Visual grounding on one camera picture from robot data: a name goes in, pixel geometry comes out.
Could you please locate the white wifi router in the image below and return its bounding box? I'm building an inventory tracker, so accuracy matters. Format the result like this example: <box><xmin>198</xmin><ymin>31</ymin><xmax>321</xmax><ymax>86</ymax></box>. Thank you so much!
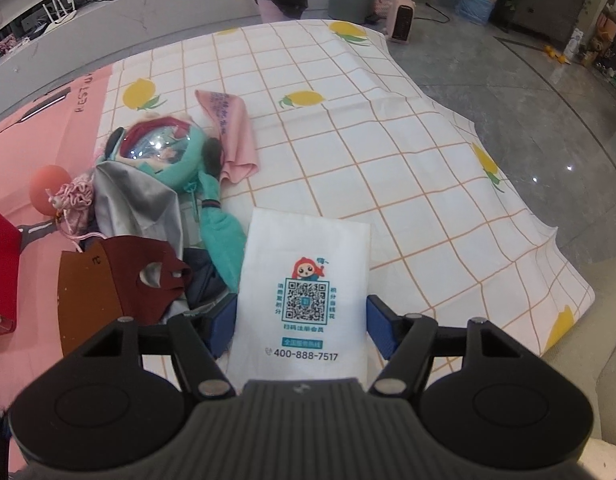
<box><xmin>42</xmin><ymin>0</ymin><xmax>76</xmax><ymax>29</ymax></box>

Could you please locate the checked lemon tablecloth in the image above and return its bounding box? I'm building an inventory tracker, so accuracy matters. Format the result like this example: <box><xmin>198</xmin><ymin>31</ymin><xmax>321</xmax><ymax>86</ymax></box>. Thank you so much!
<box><xmin>100</xmin><ymin>20</ymin><xmax>594</xmax><ymax>354</ymax></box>

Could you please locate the pink cloth with print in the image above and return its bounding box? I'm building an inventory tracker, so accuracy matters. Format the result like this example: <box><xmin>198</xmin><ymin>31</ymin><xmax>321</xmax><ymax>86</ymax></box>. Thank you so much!
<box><xmin>195</xmin><ymin>90</ymin><xmax>259</xmax><ymax>184</ymax></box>

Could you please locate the marble TV console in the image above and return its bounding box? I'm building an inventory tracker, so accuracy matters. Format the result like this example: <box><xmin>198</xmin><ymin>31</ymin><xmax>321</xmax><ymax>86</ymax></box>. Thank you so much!
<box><xmin>0</xmin><ymin>0</ymin><xmax>329</xmax><ymax>121</ymax></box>

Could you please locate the pink printed mat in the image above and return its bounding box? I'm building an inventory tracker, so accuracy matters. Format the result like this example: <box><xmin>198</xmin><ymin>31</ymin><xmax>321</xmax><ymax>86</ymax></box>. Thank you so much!
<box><xmin>0</xmin><ymin>66</ymin><xmax>120</xmax><ymax>408</ymax></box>

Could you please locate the pink foam ball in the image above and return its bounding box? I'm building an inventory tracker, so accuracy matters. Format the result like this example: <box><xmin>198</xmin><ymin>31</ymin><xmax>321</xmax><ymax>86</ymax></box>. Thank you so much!
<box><xmin>29</xmin><ymin>165</ymin><xmax>71</xmax><ymax>217</ymax></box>

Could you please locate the red lidded clear box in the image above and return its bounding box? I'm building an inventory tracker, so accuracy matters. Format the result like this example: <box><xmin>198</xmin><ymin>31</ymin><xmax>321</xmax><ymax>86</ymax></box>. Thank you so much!
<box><xmin>0</xmin><ymin>214</ymin><xmax>21</xmax><ymax>336</ymax></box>

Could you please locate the pink drawstring pouch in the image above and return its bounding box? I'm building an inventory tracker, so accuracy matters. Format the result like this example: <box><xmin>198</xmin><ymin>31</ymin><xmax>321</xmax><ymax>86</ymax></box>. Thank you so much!
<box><xmin>52</xmin><ymin>172</ymin><xmax>94</xmax><ymax>252</ymax></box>

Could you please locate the white QR code bag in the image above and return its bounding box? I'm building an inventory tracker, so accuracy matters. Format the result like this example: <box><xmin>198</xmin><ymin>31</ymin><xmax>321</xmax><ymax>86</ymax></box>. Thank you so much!
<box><xmin>227</xmin><ymin>208</ymin><xmax>371</xmax><ymax>389</ymax></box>

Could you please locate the brown leather pouch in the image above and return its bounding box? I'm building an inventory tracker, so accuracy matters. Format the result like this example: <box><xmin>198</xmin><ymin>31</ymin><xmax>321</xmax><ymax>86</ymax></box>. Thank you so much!
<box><xmin>57</xmin><ymin>235</ymin><xmax>192</xmax><ymax>356</ymax></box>

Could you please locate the grey drawer cabinet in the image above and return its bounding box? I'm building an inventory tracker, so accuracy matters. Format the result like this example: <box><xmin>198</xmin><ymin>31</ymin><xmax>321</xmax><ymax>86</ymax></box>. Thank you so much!
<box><xmin>492</xmin><ymin>0</ymin><xmax>592</xmax><ymax>47</ymax></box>

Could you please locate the silver grey cloth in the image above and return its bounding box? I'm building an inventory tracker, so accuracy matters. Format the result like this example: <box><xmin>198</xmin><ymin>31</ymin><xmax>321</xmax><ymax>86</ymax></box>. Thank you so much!
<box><xmin>93</xmin><ymin>162</ymin><xmax>183</xmax><ymax>259</ymax></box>

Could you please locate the pink space heater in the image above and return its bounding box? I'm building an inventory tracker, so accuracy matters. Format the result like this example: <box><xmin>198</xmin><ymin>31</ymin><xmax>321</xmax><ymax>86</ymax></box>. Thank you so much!
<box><xmin>374</xmin><ymin>0</ymin><xmax>416</xmax><ymax>44</ymax></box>

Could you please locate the teal plush mirror bag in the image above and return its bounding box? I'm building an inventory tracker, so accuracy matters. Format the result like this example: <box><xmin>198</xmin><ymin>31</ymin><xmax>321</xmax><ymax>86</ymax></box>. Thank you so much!
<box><xmin>95</xmin><ymin>115</ymin><xmax>246</xmax><ymax>292</ymax></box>

